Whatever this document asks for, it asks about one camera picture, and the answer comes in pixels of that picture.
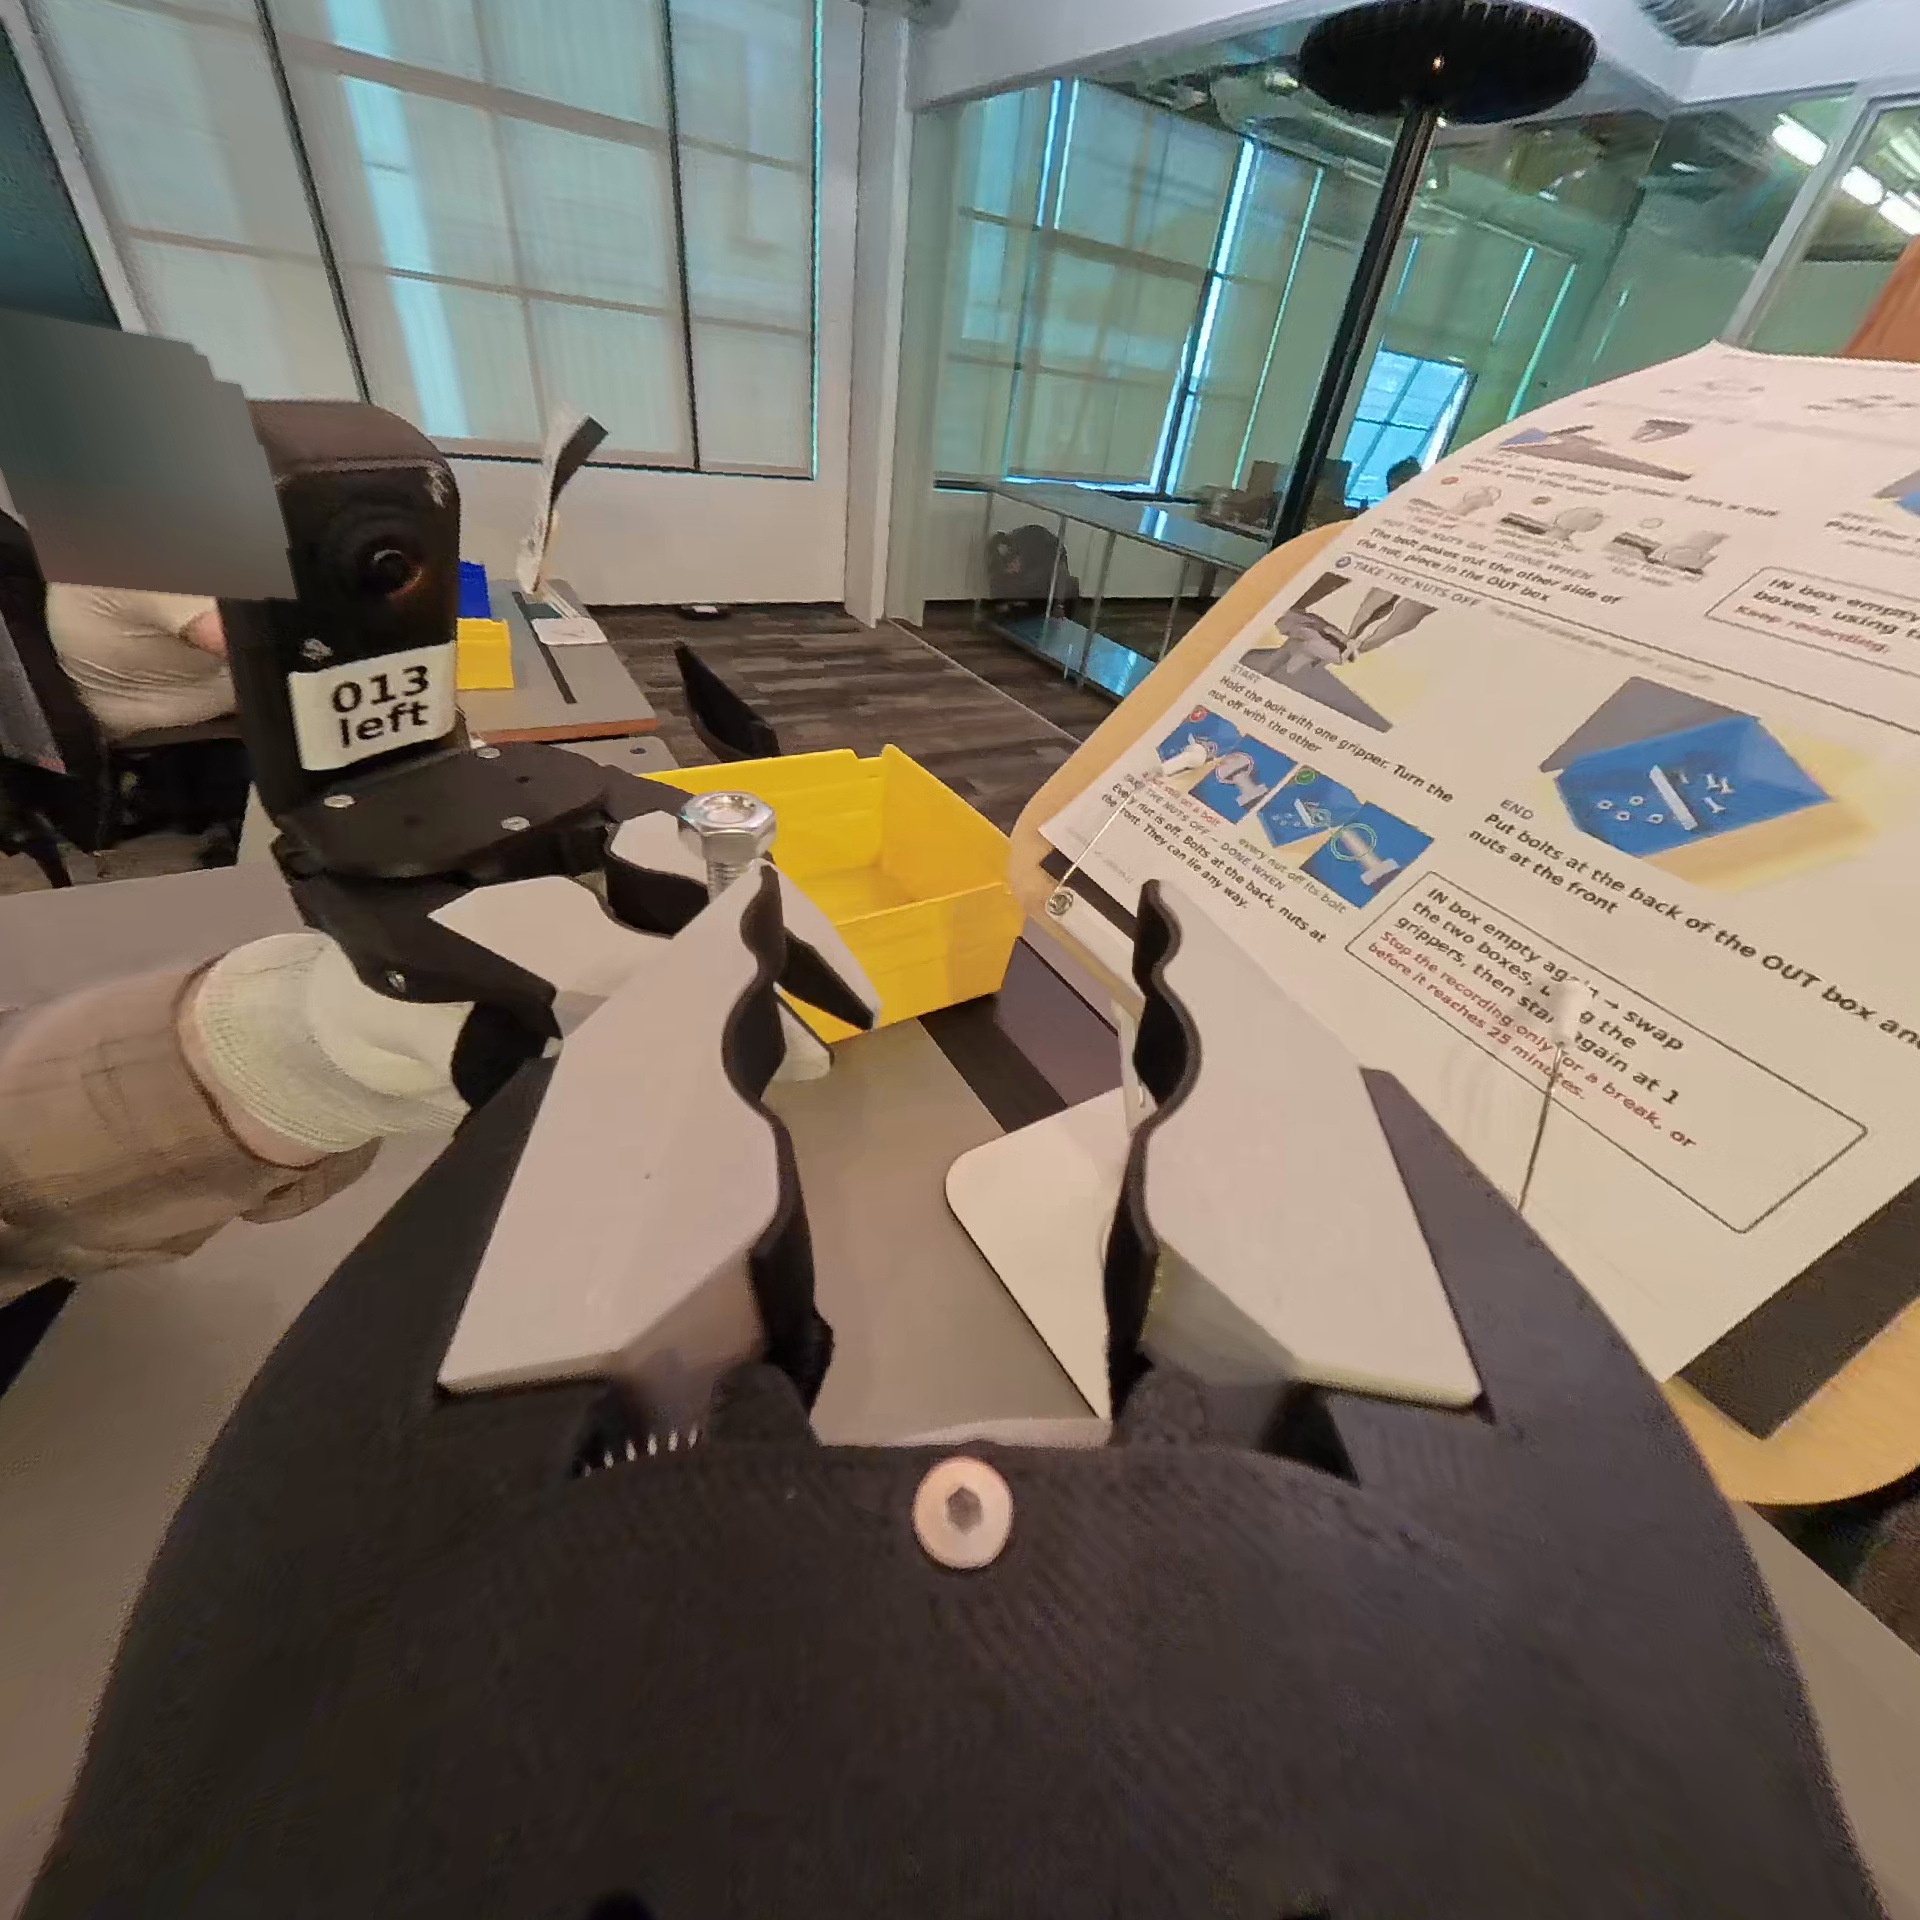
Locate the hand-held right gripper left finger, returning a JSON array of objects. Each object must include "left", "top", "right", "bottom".
[{"left": 435, "top": 865, "right": 837, "bottom": 1408}]

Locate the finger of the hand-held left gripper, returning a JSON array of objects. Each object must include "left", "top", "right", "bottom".
[
  {"left": 604, "top": 807, "right": 887, "bottom": 1087},
  {"left": 430, "top": 858, "right": 713, "bottom": 1040}
]

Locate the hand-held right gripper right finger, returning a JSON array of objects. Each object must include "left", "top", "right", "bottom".
[{"left": 1099, "top": 883, "right": 1491, "bottom": 1423}]

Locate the yellow plastic bin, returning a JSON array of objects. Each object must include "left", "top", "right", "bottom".
[{"left": 643, "top": 746, "right": 1027, "bottom": 1047}]

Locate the steel hex bolt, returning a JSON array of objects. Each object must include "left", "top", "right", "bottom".
[{"left": 676, "top": 792, "right": 779, "bottom": 912}]

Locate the person's left forearm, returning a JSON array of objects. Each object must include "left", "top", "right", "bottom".
[{"left": 0, "top": 991, "right": 376, "bottom": 1311}]

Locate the person's left hand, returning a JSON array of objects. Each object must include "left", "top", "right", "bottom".
[{"left": 175, "top": 930, "right": 473, "bottom": 1169}]

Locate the grey desk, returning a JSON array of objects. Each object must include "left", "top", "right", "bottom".
[{"left": 451, "top": 577, "right": 665, "bottom": 747}]

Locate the printed instruction sheet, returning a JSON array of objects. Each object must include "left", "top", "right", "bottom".
[{"left": 1035, "top": 344, "right": 1920, "bottom": 1384}]

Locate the black office chair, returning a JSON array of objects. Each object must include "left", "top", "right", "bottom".
[{"left": 0, "top": 503, "right": 120, "bottom": 889}]

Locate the glass table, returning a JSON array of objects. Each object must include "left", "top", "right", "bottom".
[{"left": 976, "top": 481, "right": 1307, "bottom": 712}]

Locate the black backing sheet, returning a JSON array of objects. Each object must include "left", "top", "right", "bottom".
[{"left": 1677, "top": 1266, "right": 1920, "bottom": 1446}]

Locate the wooden document stand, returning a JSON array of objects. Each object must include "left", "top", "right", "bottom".
[{"left": 941, "top": 347, "right": 1920, "bottom": 1508}]

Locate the glass partition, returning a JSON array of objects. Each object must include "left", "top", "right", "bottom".
[{"left": 929, "top": 75, "right": 1863, "bottom": 496}]

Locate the black floor lamp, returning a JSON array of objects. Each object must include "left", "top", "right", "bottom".
[{"left": 1271, "top": 0, "right": 1600, "bottom": 548}]

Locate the paned window wall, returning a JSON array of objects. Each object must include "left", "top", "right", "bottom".
[{"left": 37, "top": 0, "right": 824, "bottom": 481}]

